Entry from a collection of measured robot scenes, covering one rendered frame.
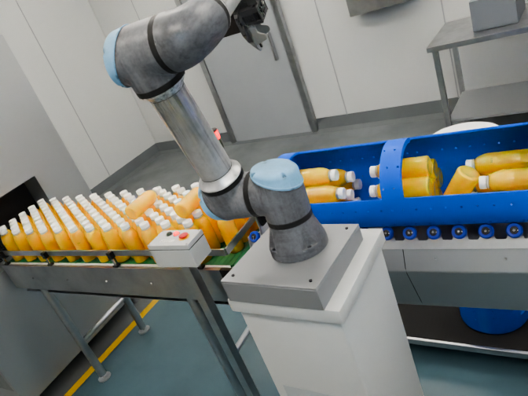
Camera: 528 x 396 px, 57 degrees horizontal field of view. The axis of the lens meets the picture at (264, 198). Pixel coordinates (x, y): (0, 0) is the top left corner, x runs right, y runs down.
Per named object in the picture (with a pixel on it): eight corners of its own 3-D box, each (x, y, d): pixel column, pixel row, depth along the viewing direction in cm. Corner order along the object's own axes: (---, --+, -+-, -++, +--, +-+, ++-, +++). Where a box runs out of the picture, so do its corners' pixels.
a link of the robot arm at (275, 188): (303, 223, 113) (287, 171, 108) (253, 228, 119) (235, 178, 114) (317, 199, 123) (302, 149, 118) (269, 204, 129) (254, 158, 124)
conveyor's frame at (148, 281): (306, 427, 220) (235, 272, 183) (78, 377, 309) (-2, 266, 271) (339, 347, 255) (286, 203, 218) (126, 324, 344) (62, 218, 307)
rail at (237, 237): (229, 254, 185) (225, 248, 184) (226, 254, 186) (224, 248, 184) (273, 199, 214) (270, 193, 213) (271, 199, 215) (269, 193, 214)
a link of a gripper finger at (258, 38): (272, 51, 148) (259, 25, 142) (255, 56, 150) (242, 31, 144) (274, 45, 149) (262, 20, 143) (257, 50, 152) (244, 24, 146)
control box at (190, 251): (198, 267, 175) (186, 244, 170) (158, 266, 185) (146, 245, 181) (212, 251, 182) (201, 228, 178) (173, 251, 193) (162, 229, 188)
